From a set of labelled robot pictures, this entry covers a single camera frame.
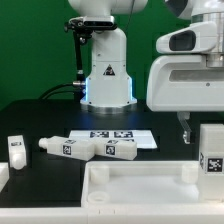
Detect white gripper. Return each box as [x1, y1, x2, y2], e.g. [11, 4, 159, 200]
[146, 55, 224, 144]

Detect white desk top panel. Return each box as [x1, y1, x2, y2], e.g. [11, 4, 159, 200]
[81, 161, 224, 207]

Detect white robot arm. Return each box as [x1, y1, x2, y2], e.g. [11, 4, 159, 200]
[67, 0, 224, 144]

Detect white left corner block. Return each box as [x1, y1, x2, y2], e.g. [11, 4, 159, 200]
[0, 163, 9, 192]

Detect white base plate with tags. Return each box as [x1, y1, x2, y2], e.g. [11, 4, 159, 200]
[69, 130, 157, 149]

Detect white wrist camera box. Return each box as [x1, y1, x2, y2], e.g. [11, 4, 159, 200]
[156, 21, 224, 54]

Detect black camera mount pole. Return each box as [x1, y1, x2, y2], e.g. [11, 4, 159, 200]
[73, 32, 85, 85]

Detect black cables behind base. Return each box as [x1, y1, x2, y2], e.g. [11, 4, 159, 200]
[38, 83, 83, 100]

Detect black camera on mount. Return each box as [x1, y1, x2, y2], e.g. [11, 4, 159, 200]
[64, 16, 117, 33]

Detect white front rail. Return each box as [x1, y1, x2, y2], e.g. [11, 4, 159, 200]
[0, 206, 224, 224]

